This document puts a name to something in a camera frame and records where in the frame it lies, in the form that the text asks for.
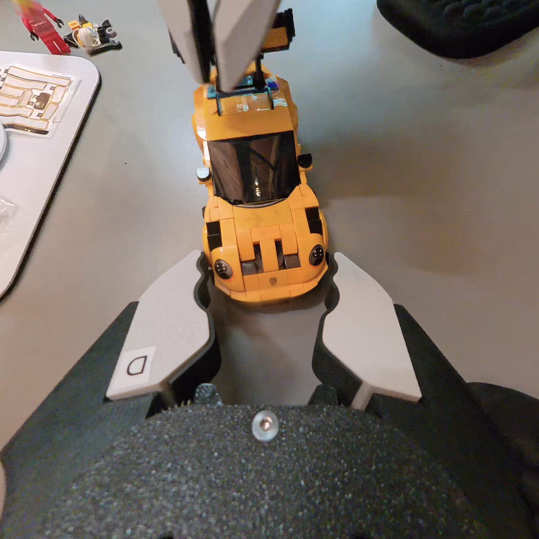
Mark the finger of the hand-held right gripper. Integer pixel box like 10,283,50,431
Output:
212,0,281,92
155,0,212,85

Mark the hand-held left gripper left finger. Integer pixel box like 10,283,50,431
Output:
105,250,221,407

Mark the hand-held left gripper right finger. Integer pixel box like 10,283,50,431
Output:
312,252,423,412

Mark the yellow black lego spoiler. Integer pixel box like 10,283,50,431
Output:
262,8,295,54

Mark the black lego bracket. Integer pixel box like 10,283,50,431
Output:
253,52,271,92

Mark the yellow lego tile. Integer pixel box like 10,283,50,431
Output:
205,96,296,140

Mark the dark transparent lego windshield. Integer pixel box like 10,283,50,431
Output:
205,131,302,205

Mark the yellow lego car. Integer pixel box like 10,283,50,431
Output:
191,74,330,303

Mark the white book stand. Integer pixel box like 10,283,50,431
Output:
0,51,102,300

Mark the person's right forearm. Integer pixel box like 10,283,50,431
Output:
377,0,539,60

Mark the red lego minifigure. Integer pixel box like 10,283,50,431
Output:
17,0,71,55

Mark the lego sticker sheet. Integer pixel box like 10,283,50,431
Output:
0,63,81,140

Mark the plastic bag of lego parts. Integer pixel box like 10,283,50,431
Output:
0,196,20,236

